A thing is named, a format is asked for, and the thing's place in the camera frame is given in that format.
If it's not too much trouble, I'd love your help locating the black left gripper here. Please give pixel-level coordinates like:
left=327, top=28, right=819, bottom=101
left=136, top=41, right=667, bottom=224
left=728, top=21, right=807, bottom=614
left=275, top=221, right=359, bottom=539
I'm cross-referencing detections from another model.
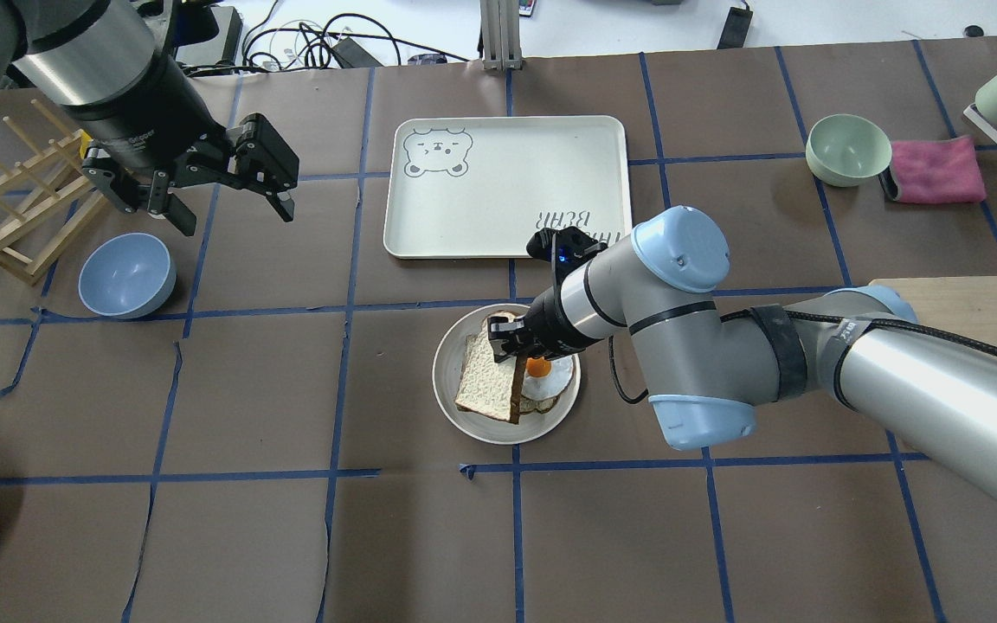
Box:
left=80, top=112, right=299, bottom=237

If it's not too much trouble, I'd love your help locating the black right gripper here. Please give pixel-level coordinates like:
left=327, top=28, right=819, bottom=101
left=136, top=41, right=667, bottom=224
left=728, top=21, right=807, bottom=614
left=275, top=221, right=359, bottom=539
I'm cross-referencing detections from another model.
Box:
left=486, top=292, right=590, bottom=364

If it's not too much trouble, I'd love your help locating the bread slice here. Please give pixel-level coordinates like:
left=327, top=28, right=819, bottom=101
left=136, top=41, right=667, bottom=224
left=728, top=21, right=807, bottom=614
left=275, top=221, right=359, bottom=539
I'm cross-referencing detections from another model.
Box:
left=506, top=359, right=559, bottom=423
left=454, top=331, right=526, bottom=425

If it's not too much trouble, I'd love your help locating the cream round plate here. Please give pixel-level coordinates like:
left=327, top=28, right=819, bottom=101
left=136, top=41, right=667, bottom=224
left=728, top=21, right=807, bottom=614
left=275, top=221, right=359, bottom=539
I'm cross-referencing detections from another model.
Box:
left=432, top=303, right=582, bottom=445

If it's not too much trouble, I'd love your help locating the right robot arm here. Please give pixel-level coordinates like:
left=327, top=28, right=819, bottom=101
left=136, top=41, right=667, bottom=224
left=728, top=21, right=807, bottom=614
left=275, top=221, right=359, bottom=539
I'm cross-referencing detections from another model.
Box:
left=486, top=206, right=997, bottom=500

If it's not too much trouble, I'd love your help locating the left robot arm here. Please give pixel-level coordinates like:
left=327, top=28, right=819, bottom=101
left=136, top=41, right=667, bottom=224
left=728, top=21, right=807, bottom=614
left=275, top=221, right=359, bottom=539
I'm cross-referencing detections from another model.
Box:
left=0, top=1, right=299, bottom=236

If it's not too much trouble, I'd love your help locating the bread slice on plate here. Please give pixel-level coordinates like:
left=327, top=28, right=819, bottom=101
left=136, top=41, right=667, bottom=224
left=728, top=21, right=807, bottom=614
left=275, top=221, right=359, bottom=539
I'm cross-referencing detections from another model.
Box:
left=506, top=359, right=559, bottom=423

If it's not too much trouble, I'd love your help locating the fried egg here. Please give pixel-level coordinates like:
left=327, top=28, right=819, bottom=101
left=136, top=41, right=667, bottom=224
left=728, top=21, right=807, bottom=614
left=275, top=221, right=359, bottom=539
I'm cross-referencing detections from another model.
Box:
left=521, top=356, right=576, bottom=401

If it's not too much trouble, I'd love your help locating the blue bowl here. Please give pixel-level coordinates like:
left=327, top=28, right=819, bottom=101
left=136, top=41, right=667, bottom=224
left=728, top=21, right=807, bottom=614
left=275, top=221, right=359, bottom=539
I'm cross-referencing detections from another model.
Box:
left=78, top=232, right=177, bottom=320

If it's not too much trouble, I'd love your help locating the cream bear tray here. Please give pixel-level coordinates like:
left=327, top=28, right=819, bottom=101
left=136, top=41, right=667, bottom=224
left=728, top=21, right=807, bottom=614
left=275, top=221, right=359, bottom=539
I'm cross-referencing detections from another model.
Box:
left=383, top=115, right=633, bottom=260

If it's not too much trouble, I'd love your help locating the wooden dish rack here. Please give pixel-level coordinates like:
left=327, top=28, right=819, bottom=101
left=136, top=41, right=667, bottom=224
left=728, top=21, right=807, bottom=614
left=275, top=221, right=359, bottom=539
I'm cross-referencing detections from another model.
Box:
left=0, top=99, right=108, bottom=286

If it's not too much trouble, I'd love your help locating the green bowl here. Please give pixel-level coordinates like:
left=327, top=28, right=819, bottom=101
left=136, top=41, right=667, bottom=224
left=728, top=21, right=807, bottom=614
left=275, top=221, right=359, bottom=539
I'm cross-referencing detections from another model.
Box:
left=806, top=113, right=891, bottom=188

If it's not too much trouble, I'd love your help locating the black power adapter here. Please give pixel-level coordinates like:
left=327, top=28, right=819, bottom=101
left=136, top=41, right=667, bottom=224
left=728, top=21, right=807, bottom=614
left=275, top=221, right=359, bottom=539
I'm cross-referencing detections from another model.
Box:
left=717, top=1, right=753, bottom=50

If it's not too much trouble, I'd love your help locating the pink cloth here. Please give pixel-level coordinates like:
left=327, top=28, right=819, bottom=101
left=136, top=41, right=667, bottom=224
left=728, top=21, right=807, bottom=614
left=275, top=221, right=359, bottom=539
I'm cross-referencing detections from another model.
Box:
left=878, top=135, right=987, bottom=205

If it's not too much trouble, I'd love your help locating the wooden cutting board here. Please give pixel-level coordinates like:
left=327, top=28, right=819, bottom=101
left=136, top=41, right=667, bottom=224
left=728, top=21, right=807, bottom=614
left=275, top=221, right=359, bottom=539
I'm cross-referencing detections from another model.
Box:
left=871, top=276, right=997, bottom=346

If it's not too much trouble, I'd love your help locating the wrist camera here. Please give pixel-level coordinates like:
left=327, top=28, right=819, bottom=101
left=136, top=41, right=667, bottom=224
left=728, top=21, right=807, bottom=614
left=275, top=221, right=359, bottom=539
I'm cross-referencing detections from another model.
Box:
left=525, top=228, right=608, bottom=286

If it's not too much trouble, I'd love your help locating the black cable bundle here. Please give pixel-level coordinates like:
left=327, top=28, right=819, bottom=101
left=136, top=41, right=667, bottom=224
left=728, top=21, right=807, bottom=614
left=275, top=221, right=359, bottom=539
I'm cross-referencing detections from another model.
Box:
left=187, top=0, right=472, bottom=77

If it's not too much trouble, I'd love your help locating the aluminium frame post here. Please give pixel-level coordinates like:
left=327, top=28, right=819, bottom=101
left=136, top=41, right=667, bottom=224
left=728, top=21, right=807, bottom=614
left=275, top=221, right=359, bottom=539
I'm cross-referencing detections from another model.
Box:
left=479, top=0, right=524, bottom=72

